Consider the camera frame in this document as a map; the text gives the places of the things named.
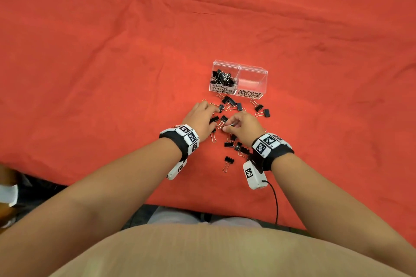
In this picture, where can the person's beige shirt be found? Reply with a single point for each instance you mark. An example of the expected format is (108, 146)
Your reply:
(211, 250)

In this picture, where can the red tablecloth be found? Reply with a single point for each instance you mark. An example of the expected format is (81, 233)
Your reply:
(97, 59)

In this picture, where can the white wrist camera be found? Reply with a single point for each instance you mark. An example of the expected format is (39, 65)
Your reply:
(256, 179)
(175, 171)

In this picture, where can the person's right hand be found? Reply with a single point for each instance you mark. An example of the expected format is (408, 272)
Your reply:
(247, 129)

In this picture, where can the person's left forearm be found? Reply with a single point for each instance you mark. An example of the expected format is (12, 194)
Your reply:
(91, 202)

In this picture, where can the person's grey trousers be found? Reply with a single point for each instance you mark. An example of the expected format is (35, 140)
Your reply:
(172, 216)

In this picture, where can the pile of black binder clips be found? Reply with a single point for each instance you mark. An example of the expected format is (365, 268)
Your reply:
(229, 160)

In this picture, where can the single black binder clip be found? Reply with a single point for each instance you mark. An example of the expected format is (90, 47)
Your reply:
(224, 119)

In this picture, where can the clear two-compartment plastic box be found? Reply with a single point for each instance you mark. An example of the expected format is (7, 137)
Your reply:
(253, 80)

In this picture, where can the person's right forearm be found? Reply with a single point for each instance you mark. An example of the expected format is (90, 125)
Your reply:
(338, 208)

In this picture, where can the black wristband with marker tags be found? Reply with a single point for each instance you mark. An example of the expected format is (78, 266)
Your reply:
(177, 140)
(279, 155)

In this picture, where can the person's left hand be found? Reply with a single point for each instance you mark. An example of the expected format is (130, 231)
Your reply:
(200, 121)

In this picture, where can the heap of sorted small clips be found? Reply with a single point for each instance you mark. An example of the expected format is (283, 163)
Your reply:
(222, 78)

